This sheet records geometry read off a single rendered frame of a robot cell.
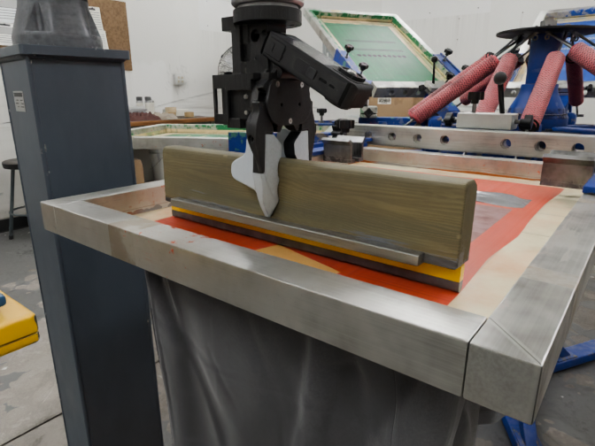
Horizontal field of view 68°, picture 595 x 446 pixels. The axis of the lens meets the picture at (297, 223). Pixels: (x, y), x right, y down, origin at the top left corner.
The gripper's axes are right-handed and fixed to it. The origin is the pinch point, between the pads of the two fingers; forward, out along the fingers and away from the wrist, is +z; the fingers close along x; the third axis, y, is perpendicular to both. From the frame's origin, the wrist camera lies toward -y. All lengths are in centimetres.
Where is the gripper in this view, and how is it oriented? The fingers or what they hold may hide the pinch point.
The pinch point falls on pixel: (285, 203)
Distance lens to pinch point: 50.3
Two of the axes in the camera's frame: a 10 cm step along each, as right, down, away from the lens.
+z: 0.0, 9.6, 2.7
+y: -7.9, -1.7, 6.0
